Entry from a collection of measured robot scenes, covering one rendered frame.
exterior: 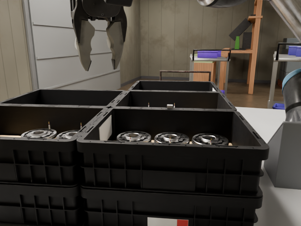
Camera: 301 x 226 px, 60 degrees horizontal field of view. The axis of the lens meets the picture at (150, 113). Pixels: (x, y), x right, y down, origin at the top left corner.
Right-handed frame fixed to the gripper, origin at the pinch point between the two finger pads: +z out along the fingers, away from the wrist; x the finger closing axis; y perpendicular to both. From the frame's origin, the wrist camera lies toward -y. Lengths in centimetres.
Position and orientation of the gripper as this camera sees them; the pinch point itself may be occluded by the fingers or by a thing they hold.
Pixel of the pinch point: (102, 64)
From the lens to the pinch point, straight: 52.6
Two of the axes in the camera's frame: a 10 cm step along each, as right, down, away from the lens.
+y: -5.2, -2.7, 8.1
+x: -8.5, 1.4, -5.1
